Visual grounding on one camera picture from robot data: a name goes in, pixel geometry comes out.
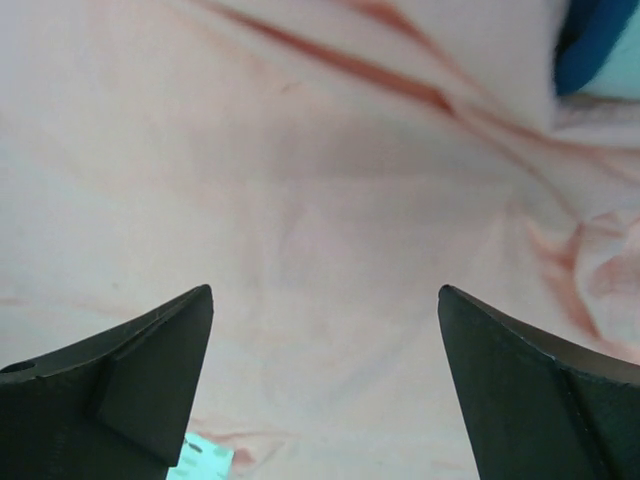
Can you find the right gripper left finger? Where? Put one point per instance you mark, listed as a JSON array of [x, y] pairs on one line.
[[115, 405]]

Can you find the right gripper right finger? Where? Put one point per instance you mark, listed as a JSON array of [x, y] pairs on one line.
[[536, 406]]

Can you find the salmon pink t-shirt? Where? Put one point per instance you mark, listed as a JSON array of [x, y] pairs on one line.
[[325, 167]]

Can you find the folded blue printed t-shirt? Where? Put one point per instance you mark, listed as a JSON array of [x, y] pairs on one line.
[[597, 52]]

